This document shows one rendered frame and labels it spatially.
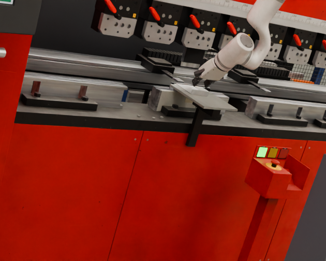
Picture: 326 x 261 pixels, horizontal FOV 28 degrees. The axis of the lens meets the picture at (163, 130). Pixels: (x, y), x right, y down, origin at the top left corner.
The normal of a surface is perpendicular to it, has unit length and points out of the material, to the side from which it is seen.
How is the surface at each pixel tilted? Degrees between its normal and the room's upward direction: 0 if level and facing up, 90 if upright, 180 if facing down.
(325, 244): 90
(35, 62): 90
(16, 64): 90
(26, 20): 90
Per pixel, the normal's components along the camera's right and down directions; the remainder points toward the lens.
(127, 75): 0.51, 0.39
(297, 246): -0.83, -0.06
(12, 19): 0.69, 0.40
